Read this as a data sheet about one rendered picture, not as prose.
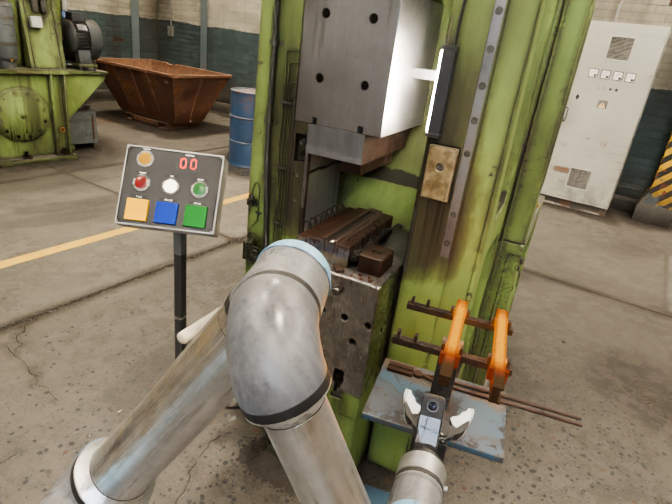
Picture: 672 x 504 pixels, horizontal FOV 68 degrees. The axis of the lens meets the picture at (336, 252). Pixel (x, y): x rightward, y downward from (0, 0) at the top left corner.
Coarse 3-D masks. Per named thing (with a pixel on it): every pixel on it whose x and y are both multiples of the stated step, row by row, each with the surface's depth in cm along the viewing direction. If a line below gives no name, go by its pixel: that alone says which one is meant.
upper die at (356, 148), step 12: (312, 132) 160; (324, 132) 158; (336, 132) 156; (348, 132) 154; (360, 132) 155; (312, 144) 161; (324, 144) 159; (336, 144) 158; (348, 144) 156; (360, 144) 154; (372, 144) 160; (384, 144) 170; (396, 144) 181; (324, 156) 161; (336, 156) 159; (348, 156) 157; (360, 156) 155; (372, 156) 163
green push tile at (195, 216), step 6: (186, 204) 172; (186, 210) 172; (192, 210) 172; (198, 210) 172; (204, 210) 172; (186, 216) 171; (192, 216) 171; (198, 216) 172; (204, 216) 172; (186, 222) 171; (192, 222) 171; (198, 222) 171; (204, 222) 171; (204, 228) 172
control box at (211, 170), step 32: (128, 160) 174; (160, 160) 174; (192, 160) 174; (224, 160) 175; (128, 192) 172; (160, 192) 173; (192, 192) 173; (224, 192) 181; (128, 224) 171; (160, 224) 171
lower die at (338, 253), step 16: (352, 208) 209; (320, 224) 187; (336, 224) 186; (368, 224) 190; (304, 240) 174; (320, 240) 171; (336, 240) 169; (352, 240) 173; (368, 240) 183; (336, 256) 170
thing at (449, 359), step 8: (464, 304) 153; (456, 312) 148; (464, 312) 148; (456, 320) 143; (456, 328) 139; (448, 336) 135; (456, 336) 135; (448, 344) 131; (456, 344) 132; (440, 352) 128; (448, 352) 127; (456, 352) 128; (440, 360) 127; (448, 360) 124; (456, 360) 126; (448, 368) 121; (456, 368) 126; (440, 376) 118; (448, 376) 118; (440, 384) 119; (448, 384) 119
